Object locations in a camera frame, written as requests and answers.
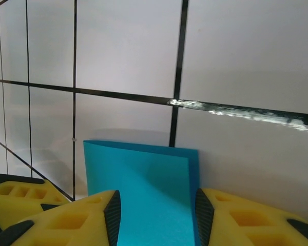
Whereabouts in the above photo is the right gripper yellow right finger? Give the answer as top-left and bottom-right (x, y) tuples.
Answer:
(194, 188), (308, 246)

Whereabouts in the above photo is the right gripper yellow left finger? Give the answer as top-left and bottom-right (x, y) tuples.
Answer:
(0, 189), (123, 246)

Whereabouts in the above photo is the blue paper sheet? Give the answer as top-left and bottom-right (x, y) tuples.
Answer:
(82, 139), (201, 246)

